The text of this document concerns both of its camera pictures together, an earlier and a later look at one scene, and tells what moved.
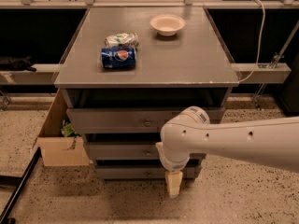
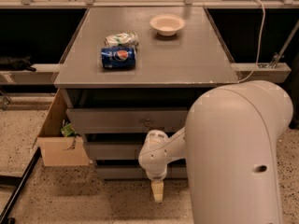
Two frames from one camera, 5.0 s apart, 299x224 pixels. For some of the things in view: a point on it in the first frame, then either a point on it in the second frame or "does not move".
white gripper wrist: [176, 164] -> [156, 175]
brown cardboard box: [60, 150] does not move
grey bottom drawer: [142, 172] does not move
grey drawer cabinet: [131, 71] does not move
